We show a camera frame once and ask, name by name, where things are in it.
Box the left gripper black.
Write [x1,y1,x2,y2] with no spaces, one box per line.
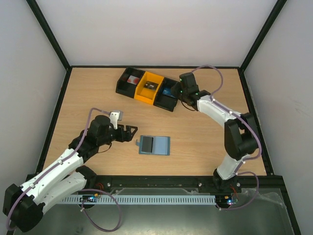
[98,124,138,146]

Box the teal leather card holder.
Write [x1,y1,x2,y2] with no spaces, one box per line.
[135,135,171,156]

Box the black VIP credit card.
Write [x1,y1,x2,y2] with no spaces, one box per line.
[141,136,154,153]

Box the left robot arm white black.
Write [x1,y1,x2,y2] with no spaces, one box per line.
[3,112,138,232]

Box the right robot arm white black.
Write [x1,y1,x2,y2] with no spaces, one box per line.
[171,72,262,192]

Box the blue card in bin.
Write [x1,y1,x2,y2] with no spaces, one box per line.
[162,87,174,97]

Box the dark card in yellow bin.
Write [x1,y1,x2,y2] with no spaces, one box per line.
[144,81,158,91]

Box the red white card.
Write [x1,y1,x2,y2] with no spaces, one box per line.
[127,75,140,85]

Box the right black storage bin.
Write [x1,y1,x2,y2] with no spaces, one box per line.
[153,77,178,112]

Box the black storage bin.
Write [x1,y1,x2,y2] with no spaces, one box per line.
[115,67,145,98]
[153,77,178,112]

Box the yellow storage bin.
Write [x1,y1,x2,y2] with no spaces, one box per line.
[134,71,164,105]

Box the left black storage bin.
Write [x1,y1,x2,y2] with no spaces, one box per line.
[115,67,145,98]

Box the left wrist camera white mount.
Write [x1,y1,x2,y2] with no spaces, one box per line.
[109,110,123,130]

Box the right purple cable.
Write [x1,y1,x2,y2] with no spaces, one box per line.
[190,65,263,211]

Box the white slotted cable duct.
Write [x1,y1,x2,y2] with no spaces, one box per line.
[59,195,216,205]

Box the black mounting rail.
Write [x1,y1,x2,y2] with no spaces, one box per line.
[88,173,286,195]

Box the black enclosure frame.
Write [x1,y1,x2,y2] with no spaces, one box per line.
[4,0,303,235]

